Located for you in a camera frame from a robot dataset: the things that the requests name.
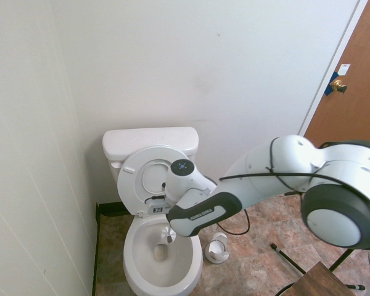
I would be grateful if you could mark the brass door knob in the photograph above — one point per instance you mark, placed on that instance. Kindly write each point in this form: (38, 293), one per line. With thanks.
(338, 85)

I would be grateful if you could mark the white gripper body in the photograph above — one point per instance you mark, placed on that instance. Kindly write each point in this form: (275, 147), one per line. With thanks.
(156, 208)

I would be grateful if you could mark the white toilet brush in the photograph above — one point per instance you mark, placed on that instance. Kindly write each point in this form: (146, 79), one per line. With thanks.
(169, 234)

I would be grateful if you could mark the white toilet seat and lid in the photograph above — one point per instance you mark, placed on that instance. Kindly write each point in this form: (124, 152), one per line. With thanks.
(132, 185)

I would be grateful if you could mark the blue tape strip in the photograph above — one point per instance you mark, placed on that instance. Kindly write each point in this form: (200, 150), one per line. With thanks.
(329, 89)

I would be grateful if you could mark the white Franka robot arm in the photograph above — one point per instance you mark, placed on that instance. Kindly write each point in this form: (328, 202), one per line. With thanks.
(296, 182)

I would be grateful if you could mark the white paper label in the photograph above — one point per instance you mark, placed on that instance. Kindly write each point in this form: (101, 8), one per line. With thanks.
(344, 69)

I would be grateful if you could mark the white toilet brush holder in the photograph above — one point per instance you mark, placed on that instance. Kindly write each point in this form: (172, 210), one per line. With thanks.
(217, 249)

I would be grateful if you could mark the brown wooden door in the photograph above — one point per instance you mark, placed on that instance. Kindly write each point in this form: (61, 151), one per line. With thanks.
(354, 92)

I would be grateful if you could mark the white toilet tank lid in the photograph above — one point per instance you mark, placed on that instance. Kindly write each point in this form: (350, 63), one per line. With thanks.
(148, 138)

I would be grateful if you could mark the black camera tripod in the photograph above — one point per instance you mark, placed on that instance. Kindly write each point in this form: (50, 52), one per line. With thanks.
(288, 260)

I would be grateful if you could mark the white toilet tank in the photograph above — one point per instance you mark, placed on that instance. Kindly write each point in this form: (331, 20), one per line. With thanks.
(111, 172)

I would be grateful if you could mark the dark wooden table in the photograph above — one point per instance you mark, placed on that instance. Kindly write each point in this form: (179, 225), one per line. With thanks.
(320, 280)

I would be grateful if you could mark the white toilet bowl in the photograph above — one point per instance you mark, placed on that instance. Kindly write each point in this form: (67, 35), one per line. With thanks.
(163, 277)

